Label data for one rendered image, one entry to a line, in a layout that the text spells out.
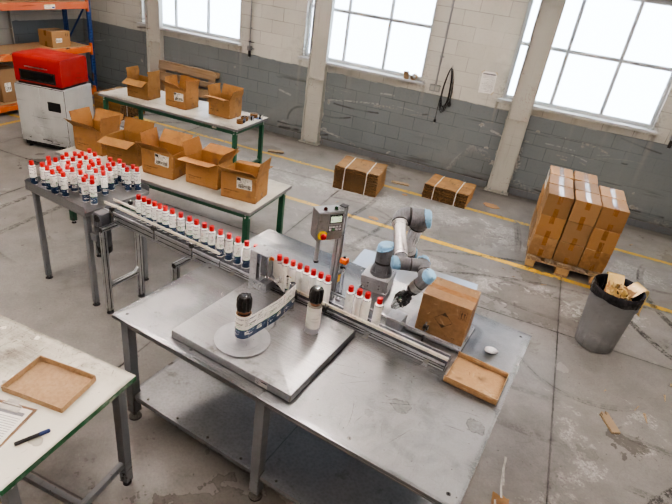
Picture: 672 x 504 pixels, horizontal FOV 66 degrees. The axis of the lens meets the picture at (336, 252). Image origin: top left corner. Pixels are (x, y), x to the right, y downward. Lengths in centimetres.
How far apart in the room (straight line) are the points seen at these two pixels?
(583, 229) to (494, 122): 267
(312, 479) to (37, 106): 632
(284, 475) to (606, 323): 314
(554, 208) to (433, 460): 403
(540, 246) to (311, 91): 459
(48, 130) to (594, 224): 689
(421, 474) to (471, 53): 655
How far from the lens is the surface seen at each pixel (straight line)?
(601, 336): 520
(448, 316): 316
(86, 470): 359
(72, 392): 287
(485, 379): 311
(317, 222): 307
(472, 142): 835
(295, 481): 317
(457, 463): 264
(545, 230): 622
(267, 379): 273
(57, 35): 1031
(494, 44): 811
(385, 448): 259
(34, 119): 821
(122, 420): 307
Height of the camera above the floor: 275
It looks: 29 degrees down
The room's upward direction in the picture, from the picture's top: 9 degrees clockwise
